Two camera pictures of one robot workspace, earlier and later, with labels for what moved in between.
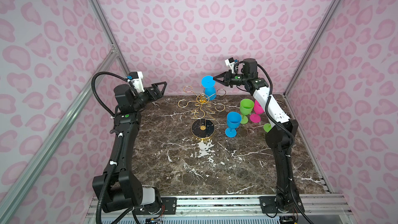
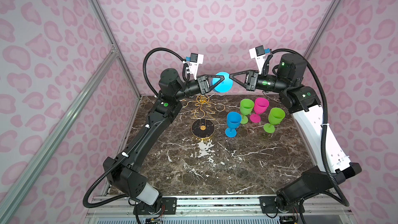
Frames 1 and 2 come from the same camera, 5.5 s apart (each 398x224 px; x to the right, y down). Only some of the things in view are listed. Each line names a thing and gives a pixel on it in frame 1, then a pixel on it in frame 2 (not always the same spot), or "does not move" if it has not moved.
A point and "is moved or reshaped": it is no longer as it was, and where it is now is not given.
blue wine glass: [209, 83] is moved or reshaped
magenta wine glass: [255, 117] does not move
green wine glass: [246, 107] does not move
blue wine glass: [233, 119] does not move
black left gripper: [150, 92] to [203, 84]
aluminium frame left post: [115, 44] does not move
